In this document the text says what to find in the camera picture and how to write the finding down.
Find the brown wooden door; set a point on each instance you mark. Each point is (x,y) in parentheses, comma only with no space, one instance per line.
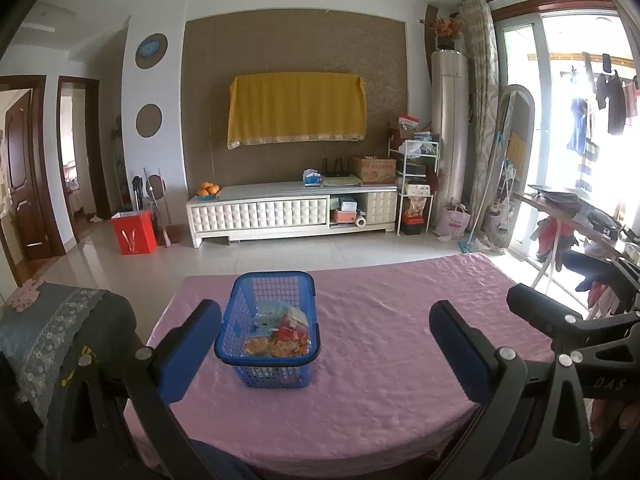
(20,160)

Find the artificial flower arrangement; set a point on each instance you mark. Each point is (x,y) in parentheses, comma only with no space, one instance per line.
(445,27)

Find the dark hanging garment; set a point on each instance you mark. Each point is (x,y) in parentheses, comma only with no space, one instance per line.
(612,105)

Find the pink quilted tablecloth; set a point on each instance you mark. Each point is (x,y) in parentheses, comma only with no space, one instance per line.
(380,360)

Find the person's right hand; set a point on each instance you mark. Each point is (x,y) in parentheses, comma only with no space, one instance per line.
(625,415)

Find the blue plastic basket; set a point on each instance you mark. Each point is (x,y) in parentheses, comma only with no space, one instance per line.
(237,310)

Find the paper towel roll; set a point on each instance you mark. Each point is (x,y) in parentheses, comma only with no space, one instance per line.
(361,220)

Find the black router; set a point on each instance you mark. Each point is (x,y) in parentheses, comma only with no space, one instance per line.
(336,176)

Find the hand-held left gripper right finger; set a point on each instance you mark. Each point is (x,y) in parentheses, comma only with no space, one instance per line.
(460,350)

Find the cardboard box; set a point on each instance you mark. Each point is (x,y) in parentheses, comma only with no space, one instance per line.
(375,170)

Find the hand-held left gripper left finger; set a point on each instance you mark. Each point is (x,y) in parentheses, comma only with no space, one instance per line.
(190,355)

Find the red snack packet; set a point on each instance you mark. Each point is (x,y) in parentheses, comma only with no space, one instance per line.
(286,329)

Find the clear bag of blue candies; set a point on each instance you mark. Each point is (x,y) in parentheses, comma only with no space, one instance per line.
(267,315)

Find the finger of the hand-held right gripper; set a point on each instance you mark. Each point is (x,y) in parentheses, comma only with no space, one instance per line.
(540,307)

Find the pile of oranges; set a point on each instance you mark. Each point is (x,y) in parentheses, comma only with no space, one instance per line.
(207,190)

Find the standing air conditioner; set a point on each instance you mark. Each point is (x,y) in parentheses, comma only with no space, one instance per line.
(450,135)

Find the blue wall clock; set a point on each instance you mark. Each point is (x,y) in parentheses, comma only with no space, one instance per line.
(149,48)

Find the blue tissue box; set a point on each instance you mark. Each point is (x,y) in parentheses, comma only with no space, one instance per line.
(312,178)

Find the white pink shopping bag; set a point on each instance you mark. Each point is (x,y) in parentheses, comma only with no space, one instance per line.
(454,222)

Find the standing mirror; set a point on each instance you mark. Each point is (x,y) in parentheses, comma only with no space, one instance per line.
(517,130)

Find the wooden folding rack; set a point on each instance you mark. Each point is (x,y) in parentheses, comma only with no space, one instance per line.
(560,200)

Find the patterned curtain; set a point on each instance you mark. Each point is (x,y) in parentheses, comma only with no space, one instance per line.
(480,85)

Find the broom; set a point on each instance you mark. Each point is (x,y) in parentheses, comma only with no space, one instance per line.
(167,240)

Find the orange snack packet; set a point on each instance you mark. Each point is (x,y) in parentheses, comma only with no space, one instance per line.
(290,349)
(256,345)

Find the blue hanging garment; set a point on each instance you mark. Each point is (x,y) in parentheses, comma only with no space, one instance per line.
(578,125)

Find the red box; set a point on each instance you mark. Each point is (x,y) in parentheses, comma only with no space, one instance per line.
(132,232)

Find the white tufted TV cabinet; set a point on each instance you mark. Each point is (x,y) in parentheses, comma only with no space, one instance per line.
(260,212)

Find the round brown wall plaque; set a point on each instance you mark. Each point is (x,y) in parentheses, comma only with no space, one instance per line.
(148,120)

